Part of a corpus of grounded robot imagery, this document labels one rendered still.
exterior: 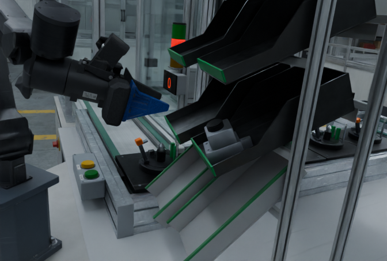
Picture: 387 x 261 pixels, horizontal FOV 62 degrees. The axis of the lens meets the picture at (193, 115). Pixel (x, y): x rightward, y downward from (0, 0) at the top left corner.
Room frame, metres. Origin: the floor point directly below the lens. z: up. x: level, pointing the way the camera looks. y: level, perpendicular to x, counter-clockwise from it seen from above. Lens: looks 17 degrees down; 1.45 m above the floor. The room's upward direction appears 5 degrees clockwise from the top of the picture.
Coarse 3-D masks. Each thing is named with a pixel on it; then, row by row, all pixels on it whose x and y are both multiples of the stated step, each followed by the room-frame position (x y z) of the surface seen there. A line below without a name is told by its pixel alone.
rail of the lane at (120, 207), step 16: (80, 112) 1.47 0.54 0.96; (80, 128) 1.35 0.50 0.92; (96, 144) 1.13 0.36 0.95; (112, 176) 0.89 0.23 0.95; (112, 192) 0.79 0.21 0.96; (128, 192) 0.80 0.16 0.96; (112, 208) 0.78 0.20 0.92; (128, 208) 0.74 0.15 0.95; (112, 224) 0.77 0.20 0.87; (128, 224) 0.74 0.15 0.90
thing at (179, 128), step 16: (272, 64) 0.76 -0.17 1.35; (240, 80) 0.80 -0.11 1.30; (256, 80) 0.67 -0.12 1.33; (208, 96) 0.77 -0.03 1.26; (224, 96) 0.79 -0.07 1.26; (240, 96) 0.66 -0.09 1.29; (176, 112) 0.75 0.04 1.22; (192, 112) 0.76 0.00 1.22; (208, 112) 0.73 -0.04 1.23; (224, 112) 0.65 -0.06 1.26; (176, 128) 0.70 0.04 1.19; (192, 128) 0.63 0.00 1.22
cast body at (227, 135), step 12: (216, 120) 0.54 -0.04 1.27; (228, 120) 0.55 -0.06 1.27; (216, 132) 0.52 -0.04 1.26; (228, 132) 0.52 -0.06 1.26; (204, 144) 0.55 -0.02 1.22; (216, 144) 0.52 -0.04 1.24; (228, 144) 0.52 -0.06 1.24; (240, 144) 0.52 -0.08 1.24; (252, 144) 0.54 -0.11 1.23; (216, 156) 0.52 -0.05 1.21; (228, 156) 0.52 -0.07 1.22
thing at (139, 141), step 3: (138, 138) 0.93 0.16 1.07; (135, 141) 0.91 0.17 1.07; (138, 141) 0.91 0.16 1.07; (141, 141) 0.92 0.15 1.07; (144, 141) 0.93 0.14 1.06; (147, 141) 0.93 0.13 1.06; (138, 144) 0.91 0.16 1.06; (141, 144) 0.92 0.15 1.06; (141, 147) 0.92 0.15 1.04; (141, 150) 0.92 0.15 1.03; (144, 150) 0.93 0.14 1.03; (141, 153) 0.93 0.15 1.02; (144, 153) 0.93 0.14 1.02; (144, 156) 0.93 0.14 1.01; (144, 159) 0.93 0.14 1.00
